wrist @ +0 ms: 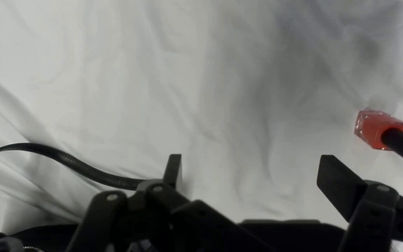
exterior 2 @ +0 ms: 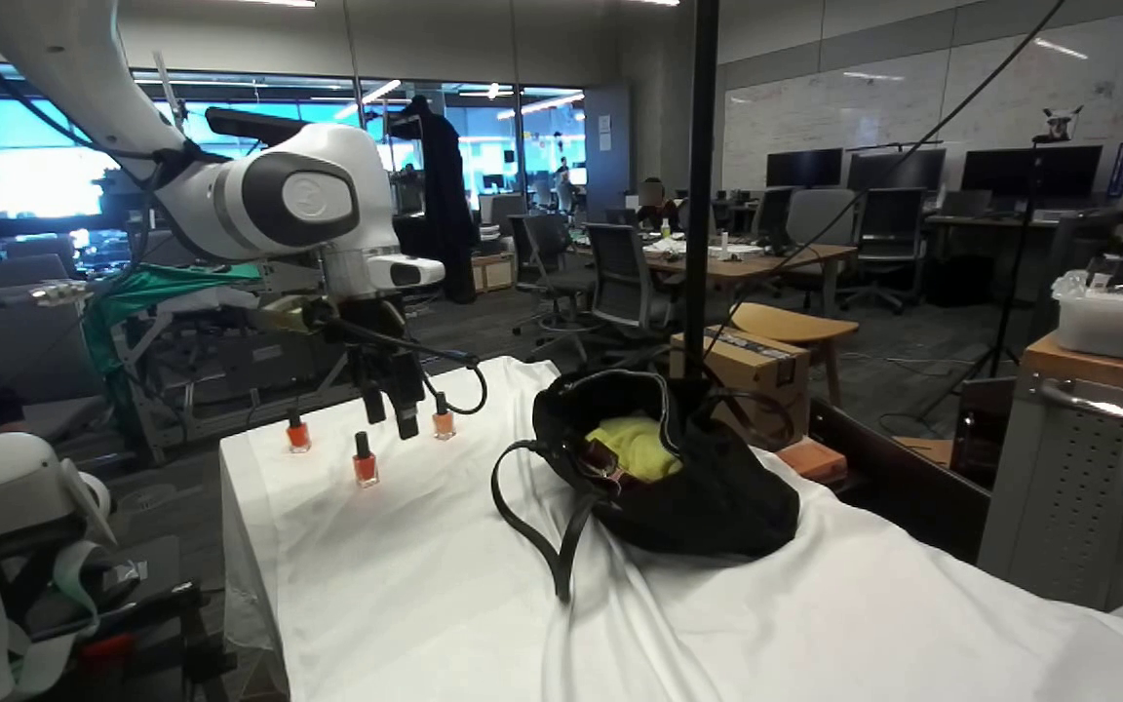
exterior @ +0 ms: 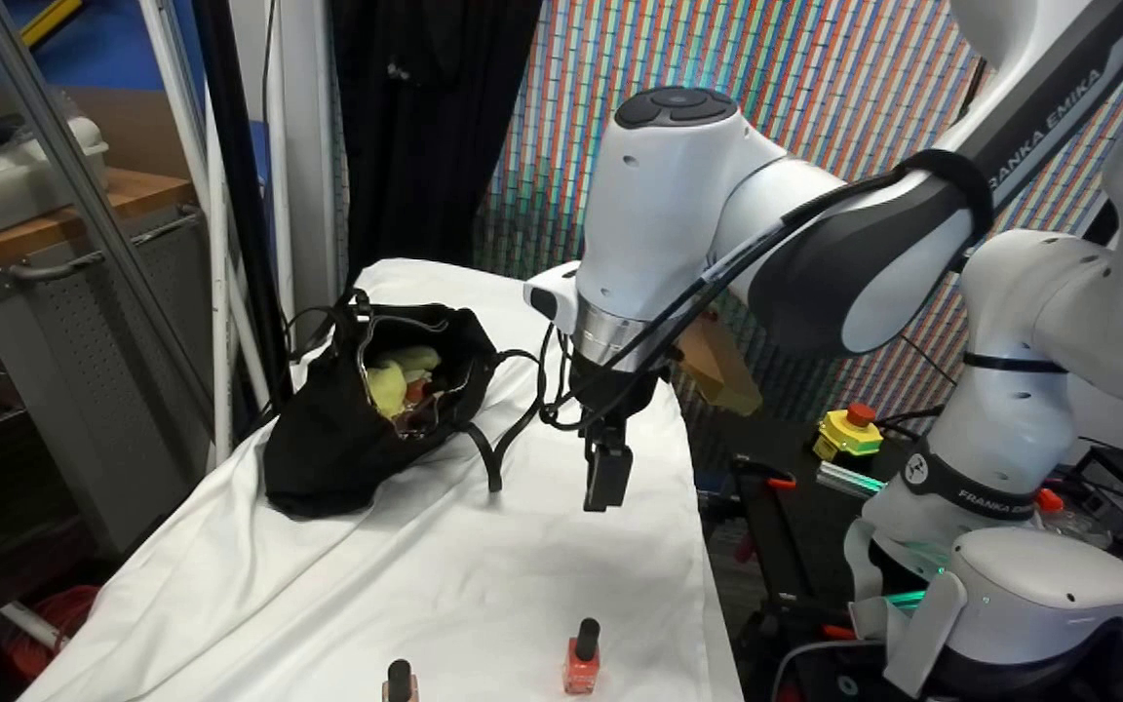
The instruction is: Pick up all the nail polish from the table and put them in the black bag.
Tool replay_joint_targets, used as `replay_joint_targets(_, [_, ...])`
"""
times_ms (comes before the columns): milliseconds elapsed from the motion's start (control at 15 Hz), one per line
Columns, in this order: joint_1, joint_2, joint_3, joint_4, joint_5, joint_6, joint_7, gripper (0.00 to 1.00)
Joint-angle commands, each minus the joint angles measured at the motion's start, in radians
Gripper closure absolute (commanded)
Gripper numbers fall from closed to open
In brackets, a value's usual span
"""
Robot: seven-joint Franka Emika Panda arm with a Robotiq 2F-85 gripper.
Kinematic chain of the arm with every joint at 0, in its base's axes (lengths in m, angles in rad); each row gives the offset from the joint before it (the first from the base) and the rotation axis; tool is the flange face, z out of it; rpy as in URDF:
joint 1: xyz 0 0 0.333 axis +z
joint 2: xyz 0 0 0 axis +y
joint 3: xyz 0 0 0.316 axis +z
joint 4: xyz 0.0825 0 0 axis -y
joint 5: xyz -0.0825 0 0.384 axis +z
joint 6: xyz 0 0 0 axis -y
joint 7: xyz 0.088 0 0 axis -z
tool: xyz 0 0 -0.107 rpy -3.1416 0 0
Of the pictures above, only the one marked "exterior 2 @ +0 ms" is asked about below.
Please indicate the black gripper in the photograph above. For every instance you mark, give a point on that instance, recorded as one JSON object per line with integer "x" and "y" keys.
{"x": 373, "y": 344}

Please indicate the red-orange nail polish bottle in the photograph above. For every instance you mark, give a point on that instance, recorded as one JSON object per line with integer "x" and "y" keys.
{"x": 298, "y": 433}
{"x": 363, "y": 464}

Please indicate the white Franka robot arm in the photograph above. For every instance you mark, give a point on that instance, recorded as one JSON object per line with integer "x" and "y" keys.
{"x": 264, "y": 195}

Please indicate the white tablecloth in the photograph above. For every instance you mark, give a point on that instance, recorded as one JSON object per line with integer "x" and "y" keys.
{"x": 487, "y": 609}

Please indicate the black hanging jacket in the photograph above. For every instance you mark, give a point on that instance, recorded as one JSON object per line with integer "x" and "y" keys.
{"x": 448, "y": 195}

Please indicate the grey office chair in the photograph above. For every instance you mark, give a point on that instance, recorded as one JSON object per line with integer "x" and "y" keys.
{"x": 622, "y": 276}
{"x": 548, "y": 247}

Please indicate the yellow cloth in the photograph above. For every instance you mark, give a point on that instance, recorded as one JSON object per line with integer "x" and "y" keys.
{"x": 637, "y": 446}

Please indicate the green cloth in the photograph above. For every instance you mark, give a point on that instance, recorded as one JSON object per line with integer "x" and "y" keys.
{"x": 136, "y": 293}

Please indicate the seated person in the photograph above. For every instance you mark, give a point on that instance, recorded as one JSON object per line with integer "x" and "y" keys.
{"x": 656, "y": 207}

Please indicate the grey armchair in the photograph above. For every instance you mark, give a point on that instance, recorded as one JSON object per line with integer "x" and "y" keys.
{"x": 49, "y": 353}

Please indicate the cardboard box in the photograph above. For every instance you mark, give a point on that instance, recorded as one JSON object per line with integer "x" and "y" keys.
{"x": 758, "y": 373}

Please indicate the black vertical pole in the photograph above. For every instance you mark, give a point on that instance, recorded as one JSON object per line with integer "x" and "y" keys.
{"x": 698, "y": 195}

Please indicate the wooden office table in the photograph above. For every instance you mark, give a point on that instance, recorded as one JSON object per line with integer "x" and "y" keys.
{"x": 743, "y": 263}

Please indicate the orange block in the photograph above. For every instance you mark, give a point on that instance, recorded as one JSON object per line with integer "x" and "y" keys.
{"x": 815, "y": 462}

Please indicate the dark brown crate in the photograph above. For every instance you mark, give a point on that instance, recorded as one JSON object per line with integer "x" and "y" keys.
{"x": 900, "y": 489}

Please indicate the black office chair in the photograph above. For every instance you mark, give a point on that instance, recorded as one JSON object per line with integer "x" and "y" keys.
{"x": 889, "y": 221}

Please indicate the grey cabinet with wooden top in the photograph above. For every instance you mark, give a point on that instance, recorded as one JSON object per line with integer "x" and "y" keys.
{"x": 1053, "y": 494}

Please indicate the wide black computer monitor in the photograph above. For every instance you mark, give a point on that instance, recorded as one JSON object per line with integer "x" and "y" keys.
{"x": 1030, "y": 175}

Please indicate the white plastic tub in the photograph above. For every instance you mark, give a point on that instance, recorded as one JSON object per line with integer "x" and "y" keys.
{"x": 1103, "y": 319}

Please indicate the black tripod stand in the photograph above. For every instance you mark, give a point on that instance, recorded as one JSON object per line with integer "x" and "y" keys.
{"x": 1058, "y": 125}

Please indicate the black camera bar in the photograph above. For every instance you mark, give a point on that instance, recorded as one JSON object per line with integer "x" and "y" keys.
{"x": 251, "y": 125}

